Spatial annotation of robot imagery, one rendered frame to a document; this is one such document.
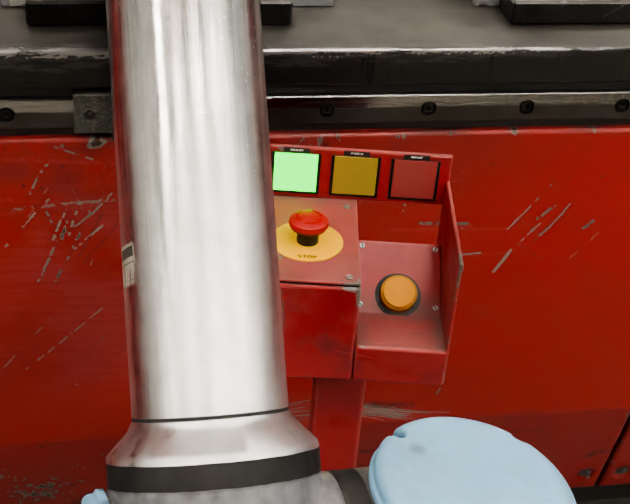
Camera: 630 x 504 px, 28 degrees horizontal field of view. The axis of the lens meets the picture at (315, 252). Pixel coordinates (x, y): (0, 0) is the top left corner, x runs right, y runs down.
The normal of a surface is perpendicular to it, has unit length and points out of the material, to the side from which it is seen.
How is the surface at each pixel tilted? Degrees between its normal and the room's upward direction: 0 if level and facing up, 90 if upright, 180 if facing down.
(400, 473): 8
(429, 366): 90
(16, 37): 0
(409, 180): 90
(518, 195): 90
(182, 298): 55
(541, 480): 7
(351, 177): 90
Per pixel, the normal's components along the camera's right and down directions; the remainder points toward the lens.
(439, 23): 0.07, -0.83
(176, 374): -0.28, -0.04
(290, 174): 0.00, 0.56
